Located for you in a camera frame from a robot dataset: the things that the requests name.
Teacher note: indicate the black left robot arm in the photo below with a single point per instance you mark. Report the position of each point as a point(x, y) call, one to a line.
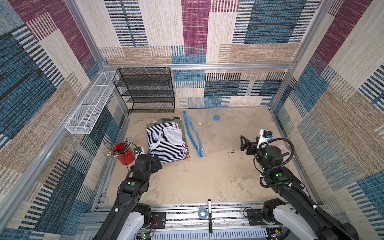
point(127, 215)

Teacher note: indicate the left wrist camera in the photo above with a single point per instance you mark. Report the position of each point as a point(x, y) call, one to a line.
point(138, 151)

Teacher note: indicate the red white striped tank top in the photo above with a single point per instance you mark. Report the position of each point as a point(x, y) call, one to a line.
point(185, 148)

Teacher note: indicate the black marker pen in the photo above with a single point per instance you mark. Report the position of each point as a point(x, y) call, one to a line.
point(210, 216)

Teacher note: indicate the blue tape roll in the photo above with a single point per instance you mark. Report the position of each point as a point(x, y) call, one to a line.
point(203, 213)

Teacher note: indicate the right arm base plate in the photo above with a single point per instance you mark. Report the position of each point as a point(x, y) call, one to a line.
point(255, 217)

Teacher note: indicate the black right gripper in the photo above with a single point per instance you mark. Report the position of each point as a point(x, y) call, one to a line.
point(252, 147)

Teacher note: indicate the navy white striped tank top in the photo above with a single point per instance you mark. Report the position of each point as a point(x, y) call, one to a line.
point(166, 142)

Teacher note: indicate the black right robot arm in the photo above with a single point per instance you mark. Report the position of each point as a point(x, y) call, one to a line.
point(295, 209)

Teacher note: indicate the green patterned garment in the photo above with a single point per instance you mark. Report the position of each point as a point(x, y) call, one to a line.
point(180, 126)

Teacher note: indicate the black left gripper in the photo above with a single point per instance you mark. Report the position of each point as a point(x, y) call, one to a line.
point(155, 168)

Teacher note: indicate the pens in red cup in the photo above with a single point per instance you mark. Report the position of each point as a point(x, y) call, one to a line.
point(119, 150)

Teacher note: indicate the clear vacuum bag blue zip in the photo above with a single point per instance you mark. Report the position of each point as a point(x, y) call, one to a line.
point(210, 131)

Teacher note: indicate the black mesh shelf rack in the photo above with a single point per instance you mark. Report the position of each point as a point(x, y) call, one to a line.
point(146, 90)

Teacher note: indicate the red cup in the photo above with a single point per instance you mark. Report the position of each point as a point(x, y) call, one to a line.
point(128, 159)

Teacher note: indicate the white wire wall basket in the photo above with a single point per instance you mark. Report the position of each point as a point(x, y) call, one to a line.
point(87, 113)

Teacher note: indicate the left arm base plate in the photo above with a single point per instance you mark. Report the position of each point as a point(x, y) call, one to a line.
point(158, 220)

